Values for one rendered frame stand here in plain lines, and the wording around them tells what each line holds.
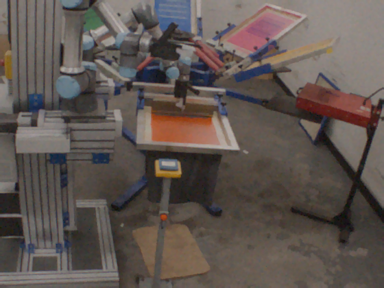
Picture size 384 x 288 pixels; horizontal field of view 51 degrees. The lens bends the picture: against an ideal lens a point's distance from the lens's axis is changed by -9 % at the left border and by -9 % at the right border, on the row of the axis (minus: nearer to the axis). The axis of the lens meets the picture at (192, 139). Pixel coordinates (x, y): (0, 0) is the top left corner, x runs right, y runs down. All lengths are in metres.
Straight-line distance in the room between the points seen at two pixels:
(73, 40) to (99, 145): 0.59
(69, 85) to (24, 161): 0.70
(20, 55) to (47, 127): 0.40
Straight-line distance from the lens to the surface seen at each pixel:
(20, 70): 2.27
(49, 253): 2.83
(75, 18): 1.88
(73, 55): 1.92
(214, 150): 2.49
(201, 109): 2.92
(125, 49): 1.82
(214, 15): 7.09
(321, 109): 3.24
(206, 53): 3.68
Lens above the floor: 2.10
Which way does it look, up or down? 26 degrees down
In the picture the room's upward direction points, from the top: 8 degrees clockwise
